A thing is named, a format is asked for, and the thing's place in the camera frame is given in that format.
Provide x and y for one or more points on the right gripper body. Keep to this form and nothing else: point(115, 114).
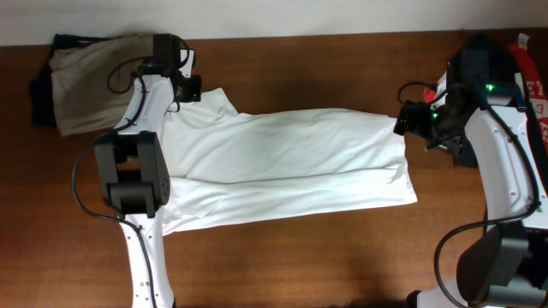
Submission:
point(435, 128)

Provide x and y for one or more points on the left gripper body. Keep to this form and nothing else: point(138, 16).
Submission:
point(191, 89)

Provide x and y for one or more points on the white robot print t-shirt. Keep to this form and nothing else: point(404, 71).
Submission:
point(228, 167)

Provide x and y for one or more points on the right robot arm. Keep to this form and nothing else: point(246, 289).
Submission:
point(507, 265)

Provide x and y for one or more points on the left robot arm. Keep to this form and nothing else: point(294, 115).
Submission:
point(135, 181)

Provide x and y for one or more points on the black garment in pile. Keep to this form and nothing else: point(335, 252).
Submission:
point(485, 62)

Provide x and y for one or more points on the folded khaki trousers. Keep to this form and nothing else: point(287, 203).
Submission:
point(83, 82)

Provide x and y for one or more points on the red garment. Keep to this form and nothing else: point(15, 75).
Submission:
point(435, 93)

